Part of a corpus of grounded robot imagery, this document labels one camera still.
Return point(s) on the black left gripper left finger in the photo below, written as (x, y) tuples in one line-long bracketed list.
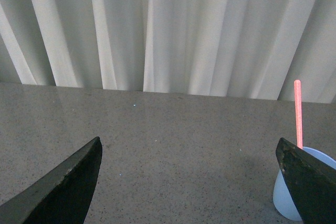
[(63, 195)]

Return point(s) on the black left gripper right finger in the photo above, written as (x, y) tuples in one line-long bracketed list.
[(311, 183)]

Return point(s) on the pink chopstick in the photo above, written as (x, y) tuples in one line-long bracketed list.
[(298, 111)]

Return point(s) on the light blue plastic cup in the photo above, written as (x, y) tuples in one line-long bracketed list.
[(281, 196)]

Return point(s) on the white pleated curtain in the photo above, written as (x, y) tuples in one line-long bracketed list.
[(235, 48)]

